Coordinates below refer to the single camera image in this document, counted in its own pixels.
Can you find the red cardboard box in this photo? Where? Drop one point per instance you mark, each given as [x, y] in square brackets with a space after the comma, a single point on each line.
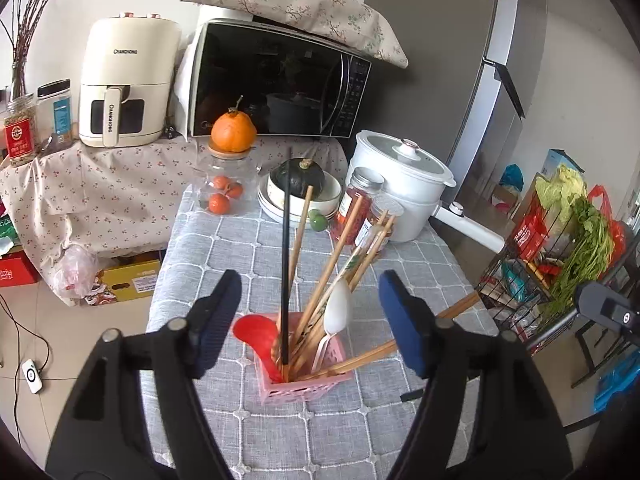
[15, 270]

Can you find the large orange citrus fruit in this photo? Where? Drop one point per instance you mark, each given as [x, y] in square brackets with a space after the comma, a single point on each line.
[232, 132]

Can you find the red plastic bag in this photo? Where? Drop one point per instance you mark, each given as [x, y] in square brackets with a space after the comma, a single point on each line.
[602, 205]

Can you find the black microwave oven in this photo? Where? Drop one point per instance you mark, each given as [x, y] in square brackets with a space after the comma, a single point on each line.
[260, 85]

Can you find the white cherry print cloth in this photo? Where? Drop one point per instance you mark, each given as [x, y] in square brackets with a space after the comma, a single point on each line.
[100, 190]

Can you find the yellow cardboard box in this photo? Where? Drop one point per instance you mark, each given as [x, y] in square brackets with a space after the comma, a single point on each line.
[130, 280]

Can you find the plastic jar of red snacks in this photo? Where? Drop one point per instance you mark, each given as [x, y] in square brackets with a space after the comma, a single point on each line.
[352, 205]

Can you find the cream air fryer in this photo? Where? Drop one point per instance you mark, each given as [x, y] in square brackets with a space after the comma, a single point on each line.
[125, 60]

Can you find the clear glass jar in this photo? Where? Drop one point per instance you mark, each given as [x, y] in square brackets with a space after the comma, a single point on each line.
[250, 170]

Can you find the napa cabbage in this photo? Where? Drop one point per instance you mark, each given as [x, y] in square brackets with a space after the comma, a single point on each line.
[560, 190]

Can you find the vase with bare twigs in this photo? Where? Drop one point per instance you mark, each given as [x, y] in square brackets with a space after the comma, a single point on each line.
[25, 35]

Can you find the blue plastic bag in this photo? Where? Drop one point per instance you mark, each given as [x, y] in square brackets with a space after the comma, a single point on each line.
[617, 380]

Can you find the bunch of leafy greens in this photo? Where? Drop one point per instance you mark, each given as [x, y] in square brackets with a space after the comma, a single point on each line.
[585, 250]

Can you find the white pot lid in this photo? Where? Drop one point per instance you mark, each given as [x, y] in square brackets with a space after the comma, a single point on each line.
[425, 165]

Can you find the green lime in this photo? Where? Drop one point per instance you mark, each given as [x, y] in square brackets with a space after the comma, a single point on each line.
[318, 221]

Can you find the red snack packet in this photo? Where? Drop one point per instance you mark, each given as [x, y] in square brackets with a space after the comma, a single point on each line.
[530, 235]

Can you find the white plastic spoon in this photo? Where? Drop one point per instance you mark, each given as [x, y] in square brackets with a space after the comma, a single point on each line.
[337, 305]

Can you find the grey refrigerator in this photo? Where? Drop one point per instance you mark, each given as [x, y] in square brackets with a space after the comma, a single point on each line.
[425, 60]

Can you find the black chopstick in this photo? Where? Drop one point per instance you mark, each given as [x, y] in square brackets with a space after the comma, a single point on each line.
[286, 260]

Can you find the nut jar red label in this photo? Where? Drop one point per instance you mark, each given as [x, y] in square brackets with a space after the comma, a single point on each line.
[21, 132]

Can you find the white small device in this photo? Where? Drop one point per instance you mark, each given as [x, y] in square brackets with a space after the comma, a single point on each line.
[32, 377]

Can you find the plastic jar red label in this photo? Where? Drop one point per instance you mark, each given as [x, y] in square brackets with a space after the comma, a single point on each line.
[382, 225]

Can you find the grey checked tablecloth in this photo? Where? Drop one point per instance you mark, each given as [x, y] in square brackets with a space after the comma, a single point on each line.
[240, 260]

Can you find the jar with blue label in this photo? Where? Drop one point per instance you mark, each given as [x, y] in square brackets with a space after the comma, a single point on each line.
[55, 115]

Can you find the pink perforated basket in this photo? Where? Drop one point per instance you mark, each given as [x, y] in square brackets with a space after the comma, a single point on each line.
[300, 392]

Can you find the red plastic spoon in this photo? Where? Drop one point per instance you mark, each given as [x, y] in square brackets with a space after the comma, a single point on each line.
[255, 332]

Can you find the blue cardboard box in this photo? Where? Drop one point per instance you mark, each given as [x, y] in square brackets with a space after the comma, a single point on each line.
[562, 160]

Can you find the pink plastic bag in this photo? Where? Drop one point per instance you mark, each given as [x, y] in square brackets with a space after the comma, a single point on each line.
[75, 272]

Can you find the stack of white bowls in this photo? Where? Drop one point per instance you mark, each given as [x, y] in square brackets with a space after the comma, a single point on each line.
[267, 207]

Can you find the bunch of wooden chopsticks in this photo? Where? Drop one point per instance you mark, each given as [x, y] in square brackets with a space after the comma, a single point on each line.
[370, 355]

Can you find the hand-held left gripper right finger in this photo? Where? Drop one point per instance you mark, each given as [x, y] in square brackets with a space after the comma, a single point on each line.
[402, 320]

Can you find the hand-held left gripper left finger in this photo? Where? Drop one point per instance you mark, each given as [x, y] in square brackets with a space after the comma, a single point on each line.
[217, 320]

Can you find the small tangerine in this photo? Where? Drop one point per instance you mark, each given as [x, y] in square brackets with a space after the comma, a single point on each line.
[235, 190]
[220, 181]
[219, 203]

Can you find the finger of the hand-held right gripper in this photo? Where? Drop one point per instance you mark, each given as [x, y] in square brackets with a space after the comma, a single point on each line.
[595, 295]

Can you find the white bowl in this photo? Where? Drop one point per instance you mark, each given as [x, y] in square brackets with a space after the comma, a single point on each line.
[330, 200]

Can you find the white electric pot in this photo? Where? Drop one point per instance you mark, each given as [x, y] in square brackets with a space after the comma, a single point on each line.
[410, 200]

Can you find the dark green squash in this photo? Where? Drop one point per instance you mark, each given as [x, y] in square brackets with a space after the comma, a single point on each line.
[300, 180]

